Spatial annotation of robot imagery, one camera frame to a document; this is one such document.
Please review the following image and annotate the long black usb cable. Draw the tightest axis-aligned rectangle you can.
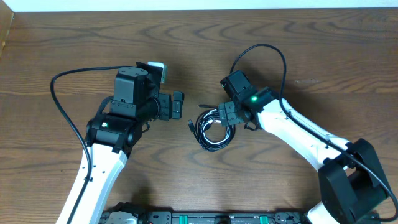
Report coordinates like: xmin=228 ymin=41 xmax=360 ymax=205
xmin=187 ymin=108 xmax=236 ymax=152

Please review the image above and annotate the cardboard box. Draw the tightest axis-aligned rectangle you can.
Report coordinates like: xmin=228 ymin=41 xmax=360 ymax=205
xmin=0 ymin=0 xmax=14 ymax=55

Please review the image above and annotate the short black usb cable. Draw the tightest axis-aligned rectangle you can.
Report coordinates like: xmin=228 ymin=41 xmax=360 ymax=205
xmin=197 ymin=104 xmax=233 ymax=144

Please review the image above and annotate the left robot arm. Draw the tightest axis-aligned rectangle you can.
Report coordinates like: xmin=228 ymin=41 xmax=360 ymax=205
xmin=53 ymin=62 xmax=184 ymax=223

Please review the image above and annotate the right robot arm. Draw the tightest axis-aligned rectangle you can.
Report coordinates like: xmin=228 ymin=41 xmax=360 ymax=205
xmin=218 ymin=70 xmax=391 ymax=223

